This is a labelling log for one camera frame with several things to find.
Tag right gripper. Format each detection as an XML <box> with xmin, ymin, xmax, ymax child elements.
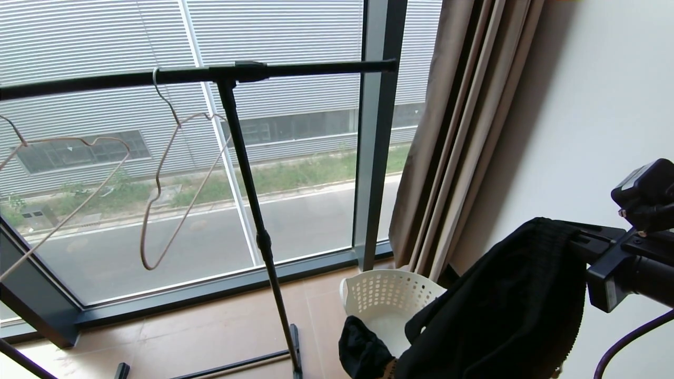
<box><xmin>561</xmin><ymin>221</ymin><xmax>674</xmax><ymax>314</ymax></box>

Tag black shorts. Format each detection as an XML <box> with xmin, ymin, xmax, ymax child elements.
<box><xmin>394</xmin><ymin>217</ymin><xmax>588</xmax><ymax>379</ymax></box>

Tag pink clothes hanger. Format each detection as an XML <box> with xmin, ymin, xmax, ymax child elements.
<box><xmin>0</xmin><ymin>115</ymin><xmax>131</xmax><ymax>285</ymax></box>
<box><xmin>140</xmin><ymin>67</ymin><xmax>232</xmax><ymax>271</ymax></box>

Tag white laundry basket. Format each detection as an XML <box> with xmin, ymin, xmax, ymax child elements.
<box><xmin>340</xmin><ymin>270</ymin><xmax>448</xmax><ymax>358</ymax></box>

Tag black clothes rack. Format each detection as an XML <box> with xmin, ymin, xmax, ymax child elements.
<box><xmin>0</xmin><ymin>59</ymin><xmax>398</xmax><ymax>379</ymax></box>

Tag brown curtain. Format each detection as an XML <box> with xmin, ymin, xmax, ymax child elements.
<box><xmin>389</xmin><ymin>0</ymin><xmax>548</xmax><ymax>285</ymax></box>

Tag black garment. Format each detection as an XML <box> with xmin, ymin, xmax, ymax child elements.
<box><xmin>338</xmin><ymin>316</ymin><xmax>397</xmax><ymax>379</ymax></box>

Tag window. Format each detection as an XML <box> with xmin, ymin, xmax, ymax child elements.
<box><xmin>0</xmin><ymin>0</ymin><xmax>443</xmax><ymax>348</ymax></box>

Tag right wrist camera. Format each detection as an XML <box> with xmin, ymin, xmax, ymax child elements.
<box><xmin>611</xmin><ymin>158</ymin><xmax>674</xmax><ymax>248</ymax></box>

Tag black cable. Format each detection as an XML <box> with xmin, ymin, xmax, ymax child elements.
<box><xmin>594</xmin><ymin>310</ymin><xmax>674</xmax><ymax>379</ymax></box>

